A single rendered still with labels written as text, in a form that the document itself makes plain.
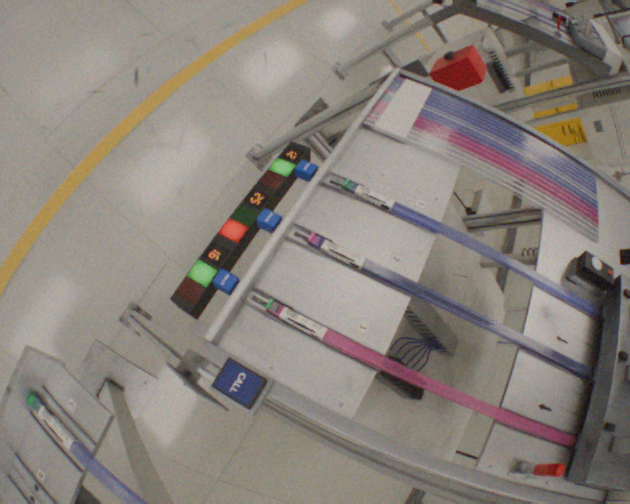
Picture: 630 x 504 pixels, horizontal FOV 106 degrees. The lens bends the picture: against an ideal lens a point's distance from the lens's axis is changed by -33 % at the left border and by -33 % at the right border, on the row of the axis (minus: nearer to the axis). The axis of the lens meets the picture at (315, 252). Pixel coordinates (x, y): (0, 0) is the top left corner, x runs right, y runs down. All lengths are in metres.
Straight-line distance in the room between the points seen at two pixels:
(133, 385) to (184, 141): 0.84
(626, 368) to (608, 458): 0.14
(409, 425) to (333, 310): 0.55
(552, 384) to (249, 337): 0.43
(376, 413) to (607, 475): 0.54
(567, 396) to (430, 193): 0.39
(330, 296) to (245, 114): 1.05
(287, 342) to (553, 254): 0.45
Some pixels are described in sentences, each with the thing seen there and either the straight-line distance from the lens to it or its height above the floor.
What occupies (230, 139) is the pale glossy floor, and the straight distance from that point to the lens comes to 1.33.
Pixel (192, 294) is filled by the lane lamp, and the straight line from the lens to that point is 0.49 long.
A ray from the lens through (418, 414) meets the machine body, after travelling 0.96.
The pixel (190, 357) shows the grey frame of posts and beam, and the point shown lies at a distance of 0.53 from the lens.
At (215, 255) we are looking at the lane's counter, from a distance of 0.51.
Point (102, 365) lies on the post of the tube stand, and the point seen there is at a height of 0.01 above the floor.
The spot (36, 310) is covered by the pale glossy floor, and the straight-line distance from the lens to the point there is 1.16.
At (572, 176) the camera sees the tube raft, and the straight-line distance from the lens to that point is 0.79.
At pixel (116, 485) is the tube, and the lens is 0.36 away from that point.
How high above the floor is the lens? 1.14
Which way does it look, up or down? 53 degrees down
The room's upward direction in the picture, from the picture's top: 84 degrees clockwise
